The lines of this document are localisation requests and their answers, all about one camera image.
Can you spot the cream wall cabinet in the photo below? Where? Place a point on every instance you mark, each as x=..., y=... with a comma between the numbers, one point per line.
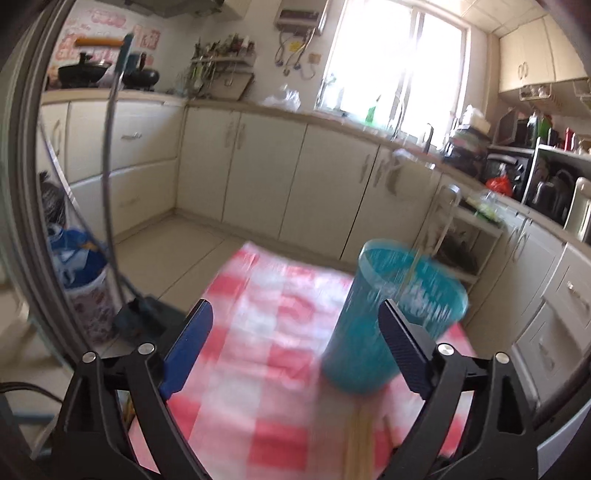
x=526, y=60

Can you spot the white water heater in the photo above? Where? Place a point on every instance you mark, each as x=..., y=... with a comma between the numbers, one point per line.
x=295, y=18

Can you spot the silver microwave oven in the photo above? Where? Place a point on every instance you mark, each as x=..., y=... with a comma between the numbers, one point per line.
x=508, y=129

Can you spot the white shelf cart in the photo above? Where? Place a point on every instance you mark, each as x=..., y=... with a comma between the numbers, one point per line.
x=485, y=226

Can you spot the red white checked tablecloth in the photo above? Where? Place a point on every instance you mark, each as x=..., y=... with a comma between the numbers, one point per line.
x=263, y=323

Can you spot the grey door frame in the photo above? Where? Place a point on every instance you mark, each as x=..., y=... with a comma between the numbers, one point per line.
x=23, y=184

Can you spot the clear plastic bag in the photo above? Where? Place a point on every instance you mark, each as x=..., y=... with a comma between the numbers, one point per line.
x=282, y=99

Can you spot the black speckled bag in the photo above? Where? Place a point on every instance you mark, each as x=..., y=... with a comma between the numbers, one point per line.
x=51, y=198

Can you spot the range hood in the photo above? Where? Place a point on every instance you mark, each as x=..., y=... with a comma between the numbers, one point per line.
x=180, y=7

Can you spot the white kettle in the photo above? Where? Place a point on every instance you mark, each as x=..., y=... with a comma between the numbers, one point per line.
x=579, y=212

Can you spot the patterned trash bin blue bag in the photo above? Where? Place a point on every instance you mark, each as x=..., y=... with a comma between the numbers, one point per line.
x=90, y=304

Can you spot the cream kitchen base cabinets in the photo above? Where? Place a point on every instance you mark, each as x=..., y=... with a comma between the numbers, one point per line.
x=258, y=161

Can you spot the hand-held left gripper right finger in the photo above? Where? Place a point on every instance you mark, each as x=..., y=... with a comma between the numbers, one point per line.
x=406, y=355

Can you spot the green bottle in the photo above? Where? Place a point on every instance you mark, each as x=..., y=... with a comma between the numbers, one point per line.
x=372, y=113

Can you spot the pink wall stickers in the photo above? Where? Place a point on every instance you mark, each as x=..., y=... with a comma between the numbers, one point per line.
x=108, y=18

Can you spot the black pot with lid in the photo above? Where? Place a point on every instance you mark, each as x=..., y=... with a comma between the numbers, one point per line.
x=83, y=74

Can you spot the kitchen window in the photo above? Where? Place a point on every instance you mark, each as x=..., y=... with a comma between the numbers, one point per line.
x=392, y=69

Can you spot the wooden rolling pin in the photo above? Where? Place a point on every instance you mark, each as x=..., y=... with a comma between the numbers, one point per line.
x=97, y=42

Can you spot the bundle of bamboo chopsticks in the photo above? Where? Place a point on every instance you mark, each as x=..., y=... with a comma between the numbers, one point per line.
x=360, y=447

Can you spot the wall utensil rack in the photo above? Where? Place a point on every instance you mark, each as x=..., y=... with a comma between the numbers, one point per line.
x=221, y=62

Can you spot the thin metal rod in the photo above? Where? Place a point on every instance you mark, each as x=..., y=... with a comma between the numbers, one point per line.
x=64, y=182

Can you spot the single bamboo chopstick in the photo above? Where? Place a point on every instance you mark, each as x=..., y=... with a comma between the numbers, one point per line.
x=411, y=274

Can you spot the teal perforated plastic basket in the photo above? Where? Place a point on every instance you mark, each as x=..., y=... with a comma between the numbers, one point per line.
x=360, y=332

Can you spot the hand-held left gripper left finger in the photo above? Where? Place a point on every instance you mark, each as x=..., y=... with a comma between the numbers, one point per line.
x=189, y=346

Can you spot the red plastic bag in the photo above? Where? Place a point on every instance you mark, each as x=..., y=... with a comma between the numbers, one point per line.
x=499, y=186

